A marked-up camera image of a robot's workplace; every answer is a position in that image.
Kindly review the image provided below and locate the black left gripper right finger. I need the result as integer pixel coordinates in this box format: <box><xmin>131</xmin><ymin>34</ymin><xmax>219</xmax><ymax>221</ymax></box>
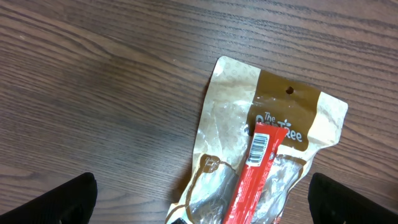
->
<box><xmin>308</xmin><ymin>172</ymin><xmax>397</xmax><ymax>224</ymax></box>

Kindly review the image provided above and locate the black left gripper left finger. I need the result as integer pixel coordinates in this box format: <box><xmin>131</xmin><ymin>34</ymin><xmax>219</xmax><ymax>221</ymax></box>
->
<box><xmin>1</xmin><ymin>172</ymin><xmax>98</xmax><ymax>224</ymax></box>

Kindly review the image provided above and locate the red snack bar wrapper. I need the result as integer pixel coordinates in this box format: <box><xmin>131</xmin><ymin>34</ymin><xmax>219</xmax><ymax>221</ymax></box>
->
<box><xmin>223</xmin><ymin>123</ymin><xmax>288</xmax><ymax>224</ymax></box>

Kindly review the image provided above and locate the white brown snack packet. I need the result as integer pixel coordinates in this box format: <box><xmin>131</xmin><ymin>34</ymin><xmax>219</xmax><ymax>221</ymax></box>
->
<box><xmin>165</xmin><ymin>56</ymin><xmax>348</xmax><ymax>224</ymax></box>

